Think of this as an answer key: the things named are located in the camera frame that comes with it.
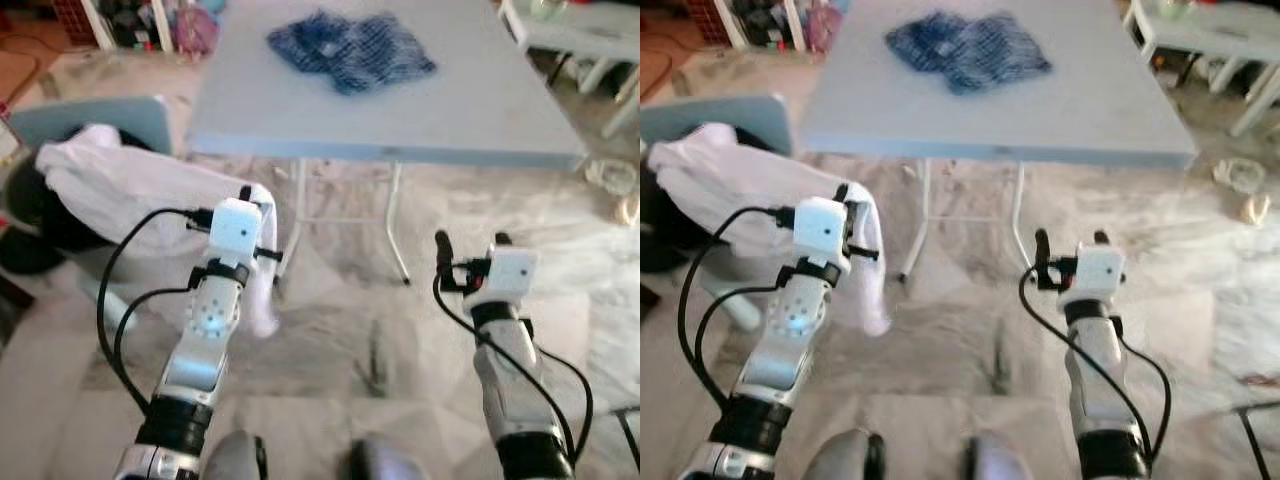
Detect white garment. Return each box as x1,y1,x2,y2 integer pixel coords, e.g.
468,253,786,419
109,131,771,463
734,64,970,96
35,123,281,339
648,122,891,337

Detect dark blue plaid shirt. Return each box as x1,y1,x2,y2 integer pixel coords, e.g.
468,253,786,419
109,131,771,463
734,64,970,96
883,10,1053,96
265,10,438,97

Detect pale green cloth hat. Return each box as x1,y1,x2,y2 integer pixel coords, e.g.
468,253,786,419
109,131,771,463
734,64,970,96
1212,158,1263,194
585,158,639,196

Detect grey folding table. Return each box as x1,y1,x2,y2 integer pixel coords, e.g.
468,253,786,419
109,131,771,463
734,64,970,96
798,0,1199,285
186,0,588,298

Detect purple bag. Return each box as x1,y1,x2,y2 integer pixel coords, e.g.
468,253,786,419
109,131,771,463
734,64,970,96
805,3,846,53
170,5,221,56

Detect silver robot right leg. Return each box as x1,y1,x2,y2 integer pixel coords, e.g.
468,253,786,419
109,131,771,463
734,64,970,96
345,435,431,480
965,432,1031,480

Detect silver robot leg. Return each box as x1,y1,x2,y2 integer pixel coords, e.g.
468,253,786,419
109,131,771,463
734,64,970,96
965,432,1031,480
203,432,269,480
345,435,431,480
800,428,888,480

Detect white storage shelf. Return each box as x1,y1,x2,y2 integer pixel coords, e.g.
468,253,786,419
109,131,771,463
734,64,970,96
715,0,841,51
75,0,223,56

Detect silver robot left leg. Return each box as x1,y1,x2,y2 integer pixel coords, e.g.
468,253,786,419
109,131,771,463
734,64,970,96
203,432,269,480
800,428,888,480

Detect white small table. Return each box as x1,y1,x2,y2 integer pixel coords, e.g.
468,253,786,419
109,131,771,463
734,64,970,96
1125,0,1280,136
497,0,641,138

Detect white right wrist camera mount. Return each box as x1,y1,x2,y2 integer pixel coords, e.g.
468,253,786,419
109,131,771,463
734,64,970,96
1060,243,1128,301
480,245,539,306

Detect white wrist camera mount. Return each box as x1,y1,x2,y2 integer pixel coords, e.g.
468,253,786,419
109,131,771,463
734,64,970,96
480,245,539,306
792,196,851,271
207,198,264,273
1060,243,1128,301

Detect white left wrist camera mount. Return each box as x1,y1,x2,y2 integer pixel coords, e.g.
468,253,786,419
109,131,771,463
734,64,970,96
207,198,264,273
792,196,851,271

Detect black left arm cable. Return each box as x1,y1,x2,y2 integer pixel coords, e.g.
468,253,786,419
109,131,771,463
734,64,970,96
113,287,199,386
693,285,779,381
96,207,214,416
676,204,797,411

